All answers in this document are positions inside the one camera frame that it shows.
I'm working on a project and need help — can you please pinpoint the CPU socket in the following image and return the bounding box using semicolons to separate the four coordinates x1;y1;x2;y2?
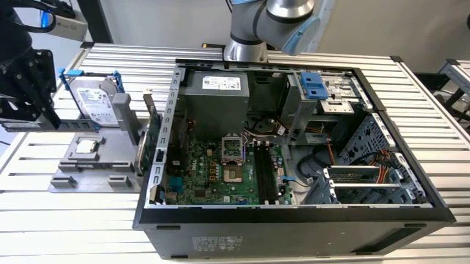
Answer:
223;163;246;184

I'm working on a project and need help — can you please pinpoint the green motherboard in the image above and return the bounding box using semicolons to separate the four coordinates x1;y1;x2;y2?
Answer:
167;137;295;206

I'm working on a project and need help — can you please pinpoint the green graphics card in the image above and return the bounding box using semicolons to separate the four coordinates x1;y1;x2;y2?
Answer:
134;87;166;177

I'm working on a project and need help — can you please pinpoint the grey power supply unit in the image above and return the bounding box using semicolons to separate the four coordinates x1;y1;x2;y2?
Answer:
179;70;251;141

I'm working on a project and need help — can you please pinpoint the green RAM stick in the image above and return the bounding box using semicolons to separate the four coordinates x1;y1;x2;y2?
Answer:
0;117;94;134

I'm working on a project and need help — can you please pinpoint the metal socket cover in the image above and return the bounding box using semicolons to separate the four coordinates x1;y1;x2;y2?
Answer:
219;133;246;163

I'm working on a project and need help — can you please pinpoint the hard disk blue carrier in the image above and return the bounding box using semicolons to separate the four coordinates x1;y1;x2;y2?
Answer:
58;70;126;131

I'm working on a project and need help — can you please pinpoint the grey parts rack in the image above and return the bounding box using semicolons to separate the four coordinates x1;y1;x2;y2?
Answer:
47;93;149;194

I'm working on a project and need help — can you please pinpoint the aluminium side table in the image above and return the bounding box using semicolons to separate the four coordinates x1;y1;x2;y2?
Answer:
433;59;470;122

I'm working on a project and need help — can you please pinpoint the metal optical drive cage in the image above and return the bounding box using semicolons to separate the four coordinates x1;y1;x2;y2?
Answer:
282;70;363;144

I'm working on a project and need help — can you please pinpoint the blue drive bay latch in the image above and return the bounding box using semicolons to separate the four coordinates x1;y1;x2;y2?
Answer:
299;71;327;100

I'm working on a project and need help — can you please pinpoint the power supply wire bundle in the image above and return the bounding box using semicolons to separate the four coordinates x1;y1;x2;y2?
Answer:
243;115;289;138

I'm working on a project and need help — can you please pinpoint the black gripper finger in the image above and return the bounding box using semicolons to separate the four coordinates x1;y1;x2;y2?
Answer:
0;92;42;122
32;49;62;130

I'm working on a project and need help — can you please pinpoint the black PC case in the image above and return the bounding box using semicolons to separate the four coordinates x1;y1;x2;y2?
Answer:
131;58;457;261

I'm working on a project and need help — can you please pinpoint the orange data wire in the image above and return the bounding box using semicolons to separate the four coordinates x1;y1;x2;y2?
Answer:
326;137;338;167

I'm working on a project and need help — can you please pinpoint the silver CPU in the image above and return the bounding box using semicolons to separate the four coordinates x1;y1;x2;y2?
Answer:
75;139;99;154

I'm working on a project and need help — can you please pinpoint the metal hard disk cage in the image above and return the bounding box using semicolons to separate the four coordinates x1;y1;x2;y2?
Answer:
305;112;428;206

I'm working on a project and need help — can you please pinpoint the black vertical post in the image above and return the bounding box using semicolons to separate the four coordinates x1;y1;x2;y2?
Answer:
87;0;114;47

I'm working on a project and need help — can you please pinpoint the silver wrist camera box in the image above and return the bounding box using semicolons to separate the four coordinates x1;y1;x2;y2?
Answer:
47;10;90;42

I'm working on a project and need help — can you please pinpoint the red yellow wire bundle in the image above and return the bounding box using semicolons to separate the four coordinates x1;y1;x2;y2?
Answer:
377;149;397;184

